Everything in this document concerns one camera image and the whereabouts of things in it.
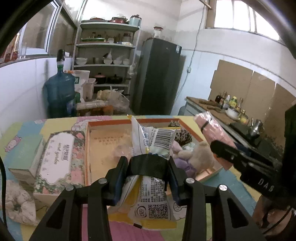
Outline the green white tissue pack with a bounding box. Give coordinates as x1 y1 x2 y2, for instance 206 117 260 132
182 142 196 152

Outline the pink packaged towel roll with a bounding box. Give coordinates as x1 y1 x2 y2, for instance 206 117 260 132
194 111 236 170

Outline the black refrigerator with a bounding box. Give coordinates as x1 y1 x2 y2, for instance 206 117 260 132
132 38 182 115

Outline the steel kettle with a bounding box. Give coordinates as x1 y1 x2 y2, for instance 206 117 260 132
248 118 265 137

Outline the sliding glass window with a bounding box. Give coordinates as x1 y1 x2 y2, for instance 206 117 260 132
20 1 59 56

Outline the glass jar on refrigerator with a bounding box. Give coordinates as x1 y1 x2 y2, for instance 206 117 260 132
153 26 163 39

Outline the white plush toy purple dress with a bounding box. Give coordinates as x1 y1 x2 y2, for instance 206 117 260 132
174 141 216 178

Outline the floral tissue box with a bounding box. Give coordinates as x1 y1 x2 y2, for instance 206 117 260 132
33 131 85 206

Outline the grey metal shelf rack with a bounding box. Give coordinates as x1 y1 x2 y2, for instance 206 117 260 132
71 19 141 96

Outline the blue water jug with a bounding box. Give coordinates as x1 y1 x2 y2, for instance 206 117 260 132
44 49 76 118

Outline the cardboard wall panel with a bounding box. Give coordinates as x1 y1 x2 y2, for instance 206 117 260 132
208 60 295 146

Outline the white plush toy pink dress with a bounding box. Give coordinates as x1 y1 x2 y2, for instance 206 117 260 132
171 141 185 160

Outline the green book box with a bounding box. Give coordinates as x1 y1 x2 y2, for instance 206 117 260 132
8 134 45 186

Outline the white bowl on counter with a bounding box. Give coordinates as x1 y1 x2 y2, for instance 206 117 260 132
225 106 240 121

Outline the person's right hand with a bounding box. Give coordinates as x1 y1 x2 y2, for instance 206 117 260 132
252 195 295 240

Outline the yellow white snack bag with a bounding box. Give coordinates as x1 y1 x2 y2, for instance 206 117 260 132
108 128 177 230

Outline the white floral scrunchie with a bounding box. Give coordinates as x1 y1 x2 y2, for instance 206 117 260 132
6 180 40 226

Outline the kitchen counter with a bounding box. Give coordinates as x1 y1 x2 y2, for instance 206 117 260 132
184 97 283 160

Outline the pink item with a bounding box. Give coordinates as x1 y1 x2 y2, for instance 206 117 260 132
112 144 132 160

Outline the white plastic bag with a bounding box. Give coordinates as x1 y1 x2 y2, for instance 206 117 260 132
96 87 130 114

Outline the white sack beside jug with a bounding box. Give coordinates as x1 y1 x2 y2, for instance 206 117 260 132
64 70 90 102

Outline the leopard print scrunchie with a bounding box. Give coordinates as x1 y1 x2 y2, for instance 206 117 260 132
168 120 192 147

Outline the upper right window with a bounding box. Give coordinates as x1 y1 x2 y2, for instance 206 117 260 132
207 0 283 43

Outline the orange rimmed cardboard tray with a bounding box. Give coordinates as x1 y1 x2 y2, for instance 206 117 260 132
84 117 224 196

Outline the teal enamel pot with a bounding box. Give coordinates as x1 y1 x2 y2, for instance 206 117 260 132
129 15 142 27

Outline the yellow green condiment bottle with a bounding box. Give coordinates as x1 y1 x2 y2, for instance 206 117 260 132
229 96 237 109

